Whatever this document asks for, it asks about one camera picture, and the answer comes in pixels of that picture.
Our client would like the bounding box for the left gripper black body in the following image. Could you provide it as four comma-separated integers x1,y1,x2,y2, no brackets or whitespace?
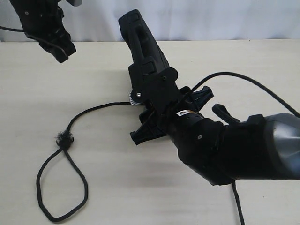
20,7,76,63

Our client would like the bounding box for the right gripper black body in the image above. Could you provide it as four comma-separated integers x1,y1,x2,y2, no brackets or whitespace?
144,86,200,133

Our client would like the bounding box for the black plastic carrying case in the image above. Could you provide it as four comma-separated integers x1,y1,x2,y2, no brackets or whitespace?
119,9,169,90

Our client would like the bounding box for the black braided rope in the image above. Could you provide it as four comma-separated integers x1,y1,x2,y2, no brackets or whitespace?
36,71,300,225

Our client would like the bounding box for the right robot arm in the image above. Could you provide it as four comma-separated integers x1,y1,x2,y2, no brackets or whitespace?
130,87,300,185

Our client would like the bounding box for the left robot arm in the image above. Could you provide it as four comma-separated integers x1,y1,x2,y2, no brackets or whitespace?
10,0,76,63

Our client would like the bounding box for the white backdrop curtain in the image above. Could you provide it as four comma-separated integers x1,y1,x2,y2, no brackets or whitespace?
0,0,300,43

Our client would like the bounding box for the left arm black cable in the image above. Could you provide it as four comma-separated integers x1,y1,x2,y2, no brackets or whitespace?
0,25,68,57

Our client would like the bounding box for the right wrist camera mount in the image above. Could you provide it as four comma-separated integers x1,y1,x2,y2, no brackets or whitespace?
129,67,181,114

